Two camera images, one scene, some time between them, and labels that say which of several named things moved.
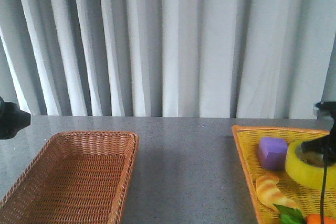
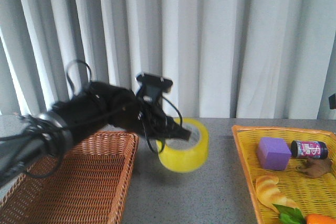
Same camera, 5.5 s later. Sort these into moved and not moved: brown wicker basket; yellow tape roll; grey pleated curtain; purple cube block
Moved: yellow tape roll
Not moved: grey pleated curtain; brown wicker basket; purple cube block
